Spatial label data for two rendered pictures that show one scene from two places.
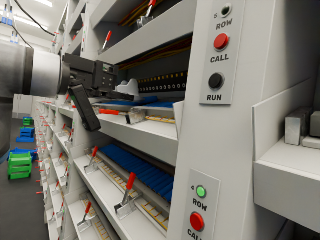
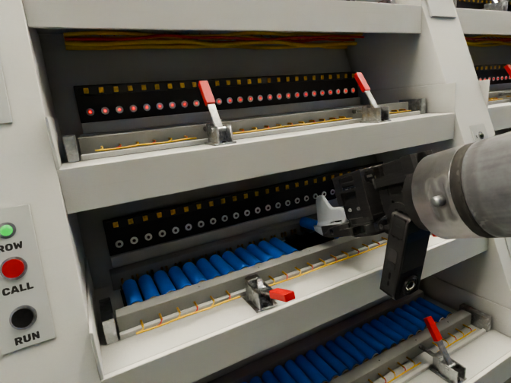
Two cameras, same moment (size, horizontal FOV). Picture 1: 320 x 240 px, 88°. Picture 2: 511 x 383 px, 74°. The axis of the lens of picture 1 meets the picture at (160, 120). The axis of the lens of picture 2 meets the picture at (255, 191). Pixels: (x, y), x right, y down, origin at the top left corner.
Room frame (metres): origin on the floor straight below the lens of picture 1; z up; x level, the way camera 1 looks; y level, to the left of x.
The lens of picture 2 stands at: (0.45, 0.62, 1.01)
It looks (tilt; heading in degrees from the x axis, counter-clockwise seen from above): 4 degrees up; 283
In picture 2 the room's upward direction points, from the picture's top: 14 degrees counter-clockwise
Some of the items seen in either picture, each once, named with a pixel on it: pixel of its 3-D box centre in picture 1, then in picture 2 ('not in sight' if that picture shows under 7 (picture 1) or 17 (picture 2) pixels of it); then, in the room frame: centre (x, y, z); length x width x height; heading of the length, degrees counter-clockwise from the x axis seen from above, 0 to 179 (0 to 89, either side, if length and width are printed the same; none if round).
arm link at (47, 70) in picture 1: (46, 75); (454, 194); (0.34, 0.24, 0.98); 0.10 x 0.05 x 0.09; 39
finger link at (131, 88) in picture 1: (133, 90); not in sight; (0.44, 0.08, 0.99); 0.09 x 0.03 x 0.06; 125
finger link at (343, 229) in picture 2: not in sight; (347, 226); (0.45, 0.15, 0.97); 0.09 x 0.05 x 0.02; 134
